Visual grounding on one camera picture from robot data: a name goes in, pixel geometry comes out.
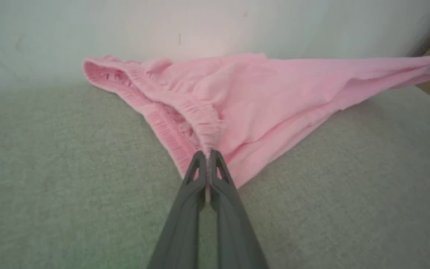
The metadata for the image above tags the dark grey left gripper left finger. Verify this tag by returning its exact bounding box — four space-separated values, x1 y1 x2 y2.
148 151 207 269

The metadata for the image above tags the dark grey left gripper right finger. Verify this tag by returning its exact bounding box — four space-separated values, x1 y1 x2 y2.
210 150 269 269

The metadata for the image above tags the pink cloth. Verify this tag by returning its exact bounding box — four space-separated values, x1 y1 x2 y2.
82 52 430 189

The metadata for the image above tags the grey-green fabric sofa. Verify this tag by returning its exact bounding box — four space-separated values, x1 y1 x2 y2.
0 80 430 269

